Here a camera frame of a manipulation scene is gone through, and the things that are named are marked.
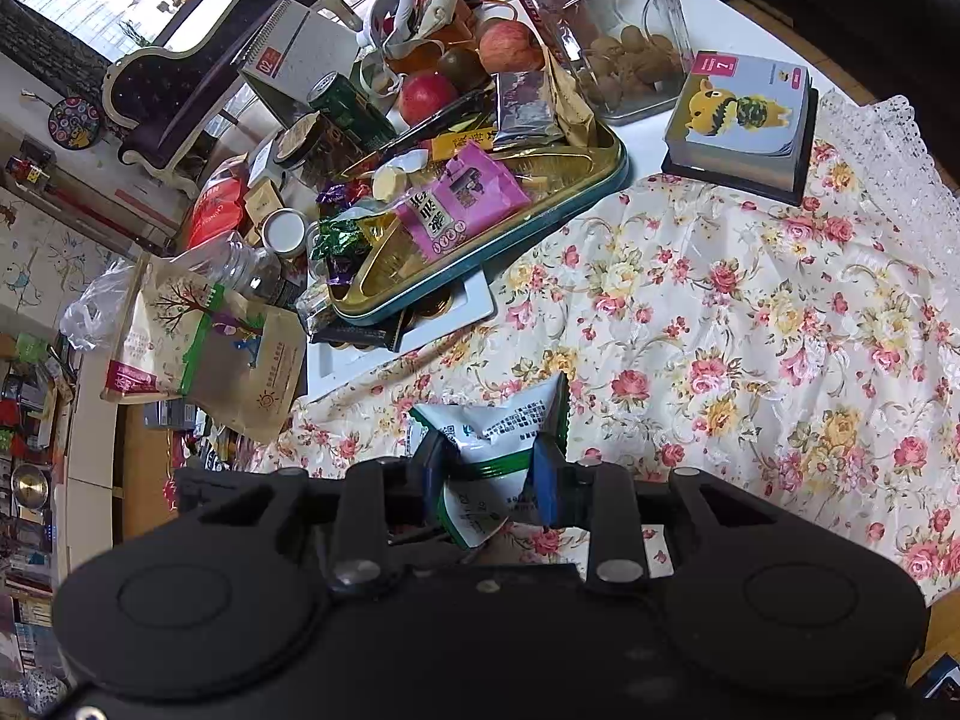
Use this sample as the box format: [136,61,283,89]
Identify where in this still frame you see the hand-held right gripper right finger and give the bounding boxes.
[529,435,815,594]

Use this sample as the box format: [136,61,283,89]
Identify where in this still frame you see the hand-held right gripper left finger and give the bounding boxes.
[174,431,451,598]

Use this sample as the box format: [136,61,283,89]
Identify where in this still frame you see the green white snack packet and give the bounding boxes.
[409,371,572,550]

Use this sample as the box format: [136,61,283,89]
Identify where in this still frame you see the gold tray with snacks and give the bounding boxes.
[326,109,631,327]

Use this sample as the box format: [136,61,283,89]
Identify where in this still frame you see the white rectangular tray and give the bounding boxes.
[306,266,497,402]

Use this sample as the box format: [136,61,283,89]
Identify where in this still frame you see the flat black box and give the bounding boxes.
[311,307,410,353]

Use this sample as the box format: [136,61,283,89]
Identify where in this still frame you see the plain kraft paper bag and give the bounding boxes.
[180,289,308,443]

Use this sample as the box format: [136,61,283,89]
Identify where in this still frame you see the floral tablecloth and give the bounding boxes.
[255,154,960,608]

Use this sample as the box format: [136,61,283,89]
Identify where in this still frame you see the green foil candy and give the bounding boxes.
[311,214,368,260]

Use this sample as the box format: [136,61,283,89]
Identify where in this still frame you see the grey cardboard box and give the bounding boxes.
[142,399,196,428]

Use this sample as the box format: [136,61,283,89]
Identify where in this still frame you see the pink snack packet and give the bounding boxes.
[394,142,532,260]

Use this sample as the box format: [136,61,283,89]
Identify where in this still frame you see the empty clear glass jar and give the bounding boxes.
[176,232,284,301]

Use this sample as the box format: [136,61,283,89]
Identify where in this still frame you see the white round cup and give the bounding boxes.
[261,208,308,256]

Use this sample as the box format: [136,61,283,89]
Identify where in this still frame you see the purple foil candy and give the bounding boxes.
[319,184,372,211]

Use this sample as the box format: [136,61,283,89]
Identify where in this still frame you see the small cream box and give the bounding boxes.
[244,180,286,237]

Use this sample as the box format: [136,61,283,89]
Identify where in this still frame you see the tree print paper bag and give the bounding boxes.
[101,255,226,402]

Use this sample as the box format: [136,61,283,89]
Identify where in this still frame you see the yellow snack packet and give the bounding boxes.
[431,127,500,158]

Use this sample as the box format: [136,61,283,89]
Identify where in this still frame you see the white low cabinet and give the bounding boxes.
[64,345,125,556]

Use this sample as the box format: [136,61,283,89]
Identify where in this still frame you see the orange red plastic bag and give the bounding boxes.
[187,157,248,248]

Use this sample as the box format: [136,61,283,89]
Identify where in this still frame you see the cookie jar dark lid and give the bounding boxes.
[276,111,338,175]

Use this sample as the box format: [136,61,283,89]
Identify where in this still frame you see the green drink can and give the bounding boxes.
[309,73,398,158]

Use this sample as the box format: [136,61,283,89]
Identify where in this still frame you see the clear plastic bag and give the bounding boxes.
[60,259,143,350]

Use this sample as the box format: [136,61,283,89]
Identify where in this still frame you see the red apple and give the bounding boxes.
[478,20,545,76]
[397,71,460,127]

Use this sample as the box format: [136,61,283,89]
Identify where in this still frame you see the silver snack packet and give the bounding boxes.
[491,71,565,151]

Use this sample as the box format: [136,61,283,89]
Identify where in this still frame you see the small kraft snack packet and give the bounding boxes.
[544,45,597,147]

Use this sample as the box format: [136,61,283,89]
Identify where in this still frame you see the metal pot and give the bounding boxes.
[11,463,50,503]

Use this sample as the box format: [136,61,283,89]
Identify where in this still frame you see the clutter on cabinet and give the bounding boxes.
[0,330,83,691]

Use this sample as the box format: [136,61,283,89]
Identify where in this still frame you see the brown kiwi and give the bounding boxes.
[435,47,488,91]

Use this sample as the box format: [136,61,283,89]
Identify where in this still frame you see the large glass jar of walnuts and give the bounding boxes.
[517,0,695,125]

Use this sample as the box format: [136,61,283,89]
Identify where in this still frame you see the spiral notebook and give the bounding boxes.
[238,0,361,106]

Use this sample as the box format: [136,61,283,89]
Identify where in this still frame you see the ornate dark chaise sofa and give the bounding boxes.
[101,0,376,185]

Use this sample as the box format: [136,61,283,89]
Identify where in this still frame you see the white lace cloth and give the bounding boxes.
[814,90,960,271]

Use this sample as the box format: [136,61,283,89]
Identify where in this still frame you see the round colourful wall ornament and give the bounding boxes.
[46,96,102,149]

